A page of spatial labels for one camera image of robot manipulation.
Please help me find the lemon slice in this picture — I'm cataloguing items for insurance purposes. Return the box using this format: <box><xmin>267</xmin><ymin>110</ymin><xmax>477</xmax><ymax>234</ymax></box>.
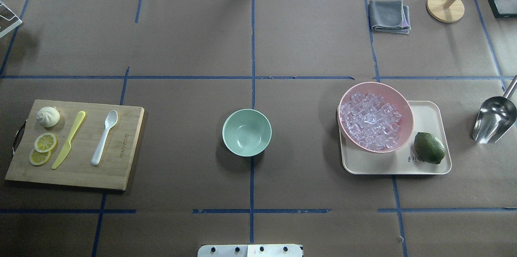
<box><xmin>28</xmin><ymin>150</ymin><xmax>51</xmax><ymax>166</ymax></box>
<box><xmin>34</xmin><ymin>133</ymin><xmax>57</xmax><ymax>153</ymax></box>

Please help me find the bamboo cutting board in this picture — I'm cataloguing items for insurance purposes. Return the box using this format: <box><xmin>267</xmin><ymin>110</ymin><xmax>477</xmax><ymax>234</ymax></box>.
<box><xmin>5</xmin><ymin>100</ymin><xmax>145</xmax><ymax>191</ymax></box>

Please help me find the clear ice cubes pile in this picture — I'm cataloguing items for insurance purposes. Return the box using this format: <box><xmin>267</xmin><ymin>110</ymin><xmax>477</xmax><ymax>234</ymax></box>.
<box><xmin>338</xmin><ymin>93</ymin><xmax>402</xmax><ymax>152</ymax></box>

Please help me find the white plastic spoon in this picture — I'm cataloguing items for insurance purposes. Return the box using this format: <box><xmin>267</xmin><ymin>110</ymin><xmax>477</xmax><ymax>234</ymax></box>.
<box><xmin>91</xmin><ymin>110</ymin><xmax>118</xmax><ymax>166</ymax></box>

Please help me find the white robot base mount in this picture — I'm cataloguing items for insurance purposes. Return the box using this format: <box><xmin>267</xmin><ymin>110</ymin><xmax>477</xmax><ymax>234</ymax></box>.
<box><xmin>197</xmin><ymin>244</ymin><xmax>304</xmax><ymax>257</ymax></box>

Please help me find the yellow plastic knife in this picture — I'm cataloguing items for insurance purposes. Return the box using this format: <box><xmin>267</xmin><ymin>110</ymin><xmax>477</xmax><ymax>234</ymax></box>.
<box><xmin>52</xmin><ymin>110</ymin><xmax>86</xmax><ymax>169</ymax></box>

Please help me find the wooden paper towel stand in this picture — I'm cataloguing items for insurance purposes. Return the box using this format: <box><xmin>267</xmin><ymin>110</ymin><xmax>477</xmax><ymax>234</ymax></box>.
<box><xmin>426</xmin><ymin>0</ymin><xmax>465</xmax><ymax>23</ymax></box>

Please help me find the mint green bowl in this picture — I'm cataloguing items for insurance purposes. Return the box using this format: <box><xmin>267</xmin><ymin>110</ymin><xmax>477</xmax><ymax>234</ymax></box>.
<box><xmin>222</xmin><ymin>109</ymin><xmax>273</xmax><ymax>156</ymax></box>

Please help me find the upper lemon slice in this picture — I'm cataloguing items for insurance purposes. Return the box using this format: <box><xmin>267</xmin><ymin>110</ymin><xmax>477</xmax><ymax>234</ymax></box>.
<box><xmin>34</xmin><ymin>133</ymin><xmax>57</xmax><ymax>153</ymax></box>

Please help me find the green lime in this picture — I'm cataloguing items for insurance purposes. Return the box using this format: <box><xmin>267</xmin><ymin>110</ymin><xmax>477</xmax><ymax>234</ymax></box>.
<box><xmin>414</xmin><ymin>132</ymin><xmax>446</xmax><ymax>164</ymax></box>

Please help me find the beige plastic tray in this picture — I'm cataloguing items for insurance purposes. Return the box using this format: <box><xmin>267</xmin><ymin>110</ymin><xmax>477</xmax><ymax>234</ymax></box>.
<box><xmin>340</xmin><ymin>101</ymin><xmax>452</xmax><ymax>175</ymax></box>

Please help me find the grey folded cloth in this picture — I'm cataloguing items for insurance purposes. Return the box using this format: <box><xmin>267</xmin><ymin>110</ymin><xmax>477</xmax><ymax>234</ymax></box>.
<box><xmin>368</xmin><ymin>0</ymin><xmax>411</xmax><ymax>34</ymax></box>

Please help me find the stainless steel ice scoop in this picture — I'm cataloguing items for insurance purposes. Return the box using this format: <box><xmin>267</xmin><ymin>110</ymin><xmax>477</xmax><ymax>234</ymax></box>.
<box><xmin>471</xmin><ymin>76</ymin><xmax>517</xmax><ymax>143</ymax></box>

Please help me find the white wire cup rack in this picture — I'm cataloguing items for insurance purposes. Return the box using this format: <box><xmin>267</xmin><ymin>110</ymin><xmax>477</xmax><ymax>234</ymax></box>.
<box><xmin>0</xmin><ymin>1</ymin><xmax>23</xmax><ymax>38</ymax></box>

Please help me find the lower lemon slice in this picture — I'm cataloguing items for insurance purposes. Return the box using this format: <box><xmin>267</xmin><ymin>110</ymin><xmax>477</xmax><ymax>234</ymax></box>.
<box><xmin>28</xmin><ymin>150</ymin><xmax>51</xmax><ymax>166</ymax></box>

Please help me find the pink bowl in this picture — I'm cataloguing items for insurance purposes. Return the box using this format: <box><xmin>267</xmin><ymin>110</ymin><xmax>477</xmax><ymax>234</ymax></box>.
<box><xmin>337</xmin><ymin>82</ymin><xmax>414</xmax><ymax>154</ymax></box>

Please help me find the white steamed bun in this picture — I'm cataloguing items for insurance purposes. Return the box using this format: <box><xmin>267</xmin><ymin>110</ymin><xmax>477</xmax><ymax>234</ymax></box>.
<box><xmin>36</xmin><ymin>106</ymin><xmax>61</xmax><ymax>128</ymax></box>

